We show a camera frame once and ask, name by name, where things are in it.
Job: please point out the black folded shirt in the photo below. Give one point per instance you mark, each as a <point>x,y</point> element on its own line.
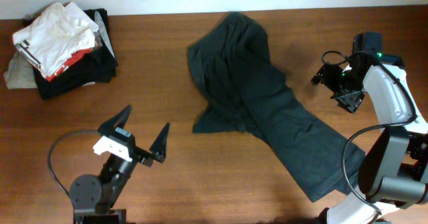
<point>97,66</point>

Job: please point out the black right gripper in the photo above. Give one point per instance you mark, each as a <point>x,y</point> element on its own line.
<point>348,101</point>

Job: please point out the white folded shirt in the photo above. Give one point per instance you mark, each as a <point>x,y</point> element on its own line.
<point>51,39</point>

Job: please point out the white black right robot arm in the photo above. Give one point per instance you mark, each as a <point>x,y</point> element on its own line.
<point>393,174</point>

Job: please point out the red folded shirt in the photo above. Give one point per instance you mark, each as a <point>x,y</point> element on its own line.
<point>75,57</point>

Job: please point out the dark green Nike t-shirt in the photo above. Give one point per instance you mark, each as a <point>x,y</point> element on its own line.
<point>231,67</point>

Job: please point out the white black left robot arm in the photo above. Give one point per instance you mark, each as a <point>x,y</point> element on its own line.
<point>93,196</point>

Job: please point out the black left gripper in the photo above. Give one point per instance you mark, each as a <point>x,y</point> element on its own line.
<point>158,150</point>

